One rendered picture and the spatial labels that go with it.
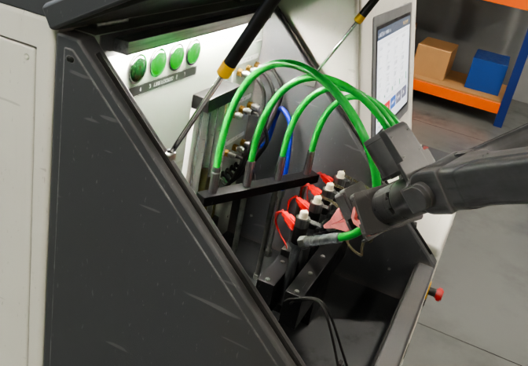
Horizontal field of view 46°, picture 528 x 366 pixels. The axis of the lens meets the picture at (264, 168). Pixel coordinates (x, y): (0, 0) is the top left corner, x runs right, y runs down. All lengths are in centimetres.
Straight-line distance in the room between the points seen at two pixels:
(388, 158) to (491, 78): 565
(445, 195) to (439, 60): 573
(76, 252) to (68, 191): 11
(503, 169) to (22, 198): 73
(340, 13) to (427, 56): 506
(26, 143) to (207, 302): 37
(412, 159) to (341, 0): 69
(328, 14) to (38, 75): 73
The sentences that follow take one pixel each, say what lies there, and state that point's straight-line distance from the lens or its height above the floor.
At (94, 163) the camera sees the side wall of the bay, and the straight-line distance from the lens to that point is 94.
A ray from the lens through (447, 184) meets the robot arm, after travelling 75.
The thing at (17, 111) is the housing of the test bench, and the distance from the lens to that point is 102.
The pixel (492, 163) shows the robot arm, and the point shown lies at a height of 146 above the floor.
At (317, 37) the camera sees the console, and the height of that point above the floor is 139.
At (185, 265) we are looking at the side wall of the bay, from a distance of 92.
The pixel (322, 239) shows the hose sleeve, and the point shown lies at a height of 116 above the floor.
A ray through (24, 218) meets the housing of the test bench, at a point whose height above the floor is 113.
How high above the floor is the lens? 169
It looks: 24 degrees down
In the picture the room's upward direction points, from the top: 11 degrees clockwise
